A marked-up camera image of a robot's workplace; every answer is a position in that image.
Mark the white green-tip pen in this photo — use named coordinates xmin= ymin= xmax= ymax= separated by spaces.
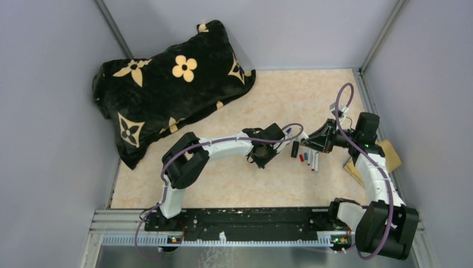
xmin=274 ymin=132 xmax=308 ymax=153

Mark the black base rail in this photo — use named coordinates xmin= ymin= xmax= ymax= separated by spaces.
xmin=144 ymin=207 xmax=355 ymax=242

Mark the grey cable duct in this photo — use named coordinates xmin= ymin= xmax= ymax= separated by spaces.
xmin=102 ymin=234 xmax=334 ymax=247

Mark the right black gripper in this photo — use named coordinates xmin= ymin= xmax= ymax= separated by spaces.
xmin=301 ymin=118 xmax=359 ymax=154

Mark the white light-blue pen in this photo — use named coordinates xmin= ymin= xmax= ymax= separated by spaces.
xmin=313 ymin=152 xmax=319 ymax=173

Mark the purple cable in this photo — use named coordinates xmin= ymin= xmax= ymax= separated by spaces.
xmin=334 ymin=82 xmax=395 ymax=260
xmin=133 ymin=123 xmax=305 ymax=260

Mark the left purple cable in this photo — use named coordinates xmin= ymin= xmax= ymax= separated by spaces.
xmin=133 ymin=123 xmax=305 ymax=260

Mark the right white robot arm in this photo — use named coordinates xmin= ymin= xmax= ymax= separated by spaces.
xmin=301 ymin=112 xmax=419 ymax=260

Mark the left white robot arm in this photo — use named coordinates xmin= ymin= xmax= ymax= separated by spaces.
xmin=157 ymin=123 xmax=290 ymax=231

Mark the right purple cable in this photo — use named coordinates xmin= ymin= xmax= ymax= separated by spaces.
xmin=334 ymin=82 xmax=395 ymax=260

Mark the white blue-tip pen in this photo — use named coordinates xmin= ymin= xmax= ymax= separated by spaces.
xmin=307 ymin=150 xmax=312 ymax=166

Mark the black green highlighter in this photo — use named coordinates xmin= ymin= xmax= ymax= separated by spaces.
xmin=291 ymin=140 xmax=300 ymax=158

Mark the black floral plush blanket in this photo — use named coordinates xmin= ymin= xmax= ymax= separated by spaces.
xmin=91 ymin=20 xmax=257 ymax=169

